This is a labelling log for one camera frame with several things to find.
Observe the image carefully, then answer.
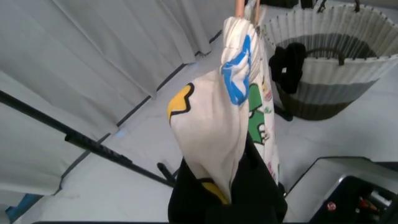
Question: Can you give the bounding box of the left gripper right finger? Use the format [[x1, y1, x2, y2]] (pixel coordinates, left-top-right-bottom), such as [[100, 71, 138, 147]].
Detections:
[[231, 133, 288, 223]]

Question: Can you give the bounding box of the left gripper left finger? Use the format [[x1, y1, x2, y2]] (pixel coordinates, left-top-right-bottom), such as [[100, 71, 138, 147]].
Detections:
[[168, 158, 233, 223]]

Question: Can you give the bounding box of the cream printed garment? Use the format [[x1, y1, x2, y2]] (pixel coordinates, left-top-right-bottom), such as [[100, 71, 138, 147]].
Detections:
[[167, 0, 280, 206]]

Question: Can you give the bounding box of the black garment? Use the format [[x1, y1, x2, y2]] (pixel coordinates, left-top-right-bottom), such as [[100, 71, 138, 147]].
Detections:
[[268, 42, 308, 95]]

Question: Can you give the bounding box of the pink clothes hanger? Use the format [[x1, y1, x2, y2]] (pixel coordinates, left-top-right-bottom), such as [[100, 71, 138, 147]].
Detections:
[[234, 0, 262, 26]]

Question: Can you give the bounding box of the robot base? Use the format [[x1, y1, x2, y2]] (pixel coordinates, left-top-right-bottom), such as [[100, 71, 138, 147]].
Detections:
[[284, 156, 398, 223]]

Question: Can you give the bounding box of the black clothes rack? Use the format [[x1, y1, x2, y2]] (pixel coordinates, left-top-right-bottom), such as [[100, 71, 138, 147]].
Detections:
[[0, 89, 294, 188]]

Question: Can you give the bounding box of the white laundry basket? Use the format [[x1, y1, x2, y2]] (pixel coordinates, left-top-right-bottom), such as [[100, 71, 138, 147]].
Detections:
[[261, 0, 398, 121]]

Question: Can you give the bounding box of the white curtain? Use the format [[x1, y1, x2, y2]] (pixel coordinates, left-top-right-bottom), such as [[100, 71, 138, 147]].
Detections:
[[0, 0, 237, 197]]

